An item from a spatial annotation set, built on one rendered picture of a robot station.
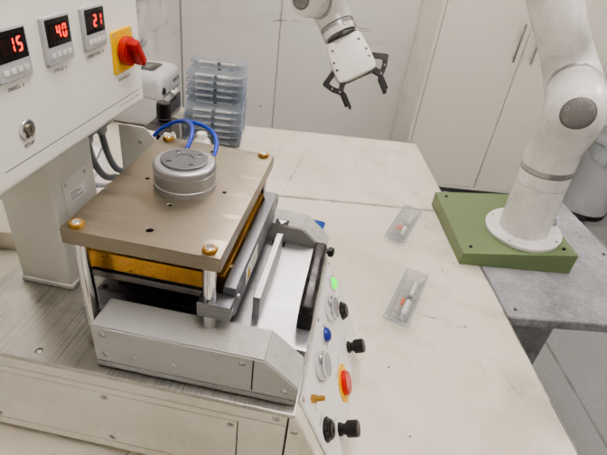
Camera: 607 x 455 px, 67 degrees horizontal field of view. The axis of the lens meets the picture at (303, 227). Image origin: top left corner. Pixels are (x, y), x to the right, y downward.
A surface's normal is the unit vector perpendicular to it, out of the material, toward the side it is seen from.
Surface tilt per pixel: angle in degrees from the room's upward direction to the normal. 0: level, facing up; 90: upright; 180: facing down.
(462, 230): 5
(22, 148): 90
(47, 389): 90
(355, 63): 68
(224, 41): 90
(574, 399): 0
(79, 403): 90
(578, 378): 0
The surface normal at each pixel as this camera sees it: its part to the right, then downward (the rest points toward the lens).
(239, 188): 0.11, -0.83
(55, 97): 0.98, 0.18
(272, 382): -0.16, 0.54
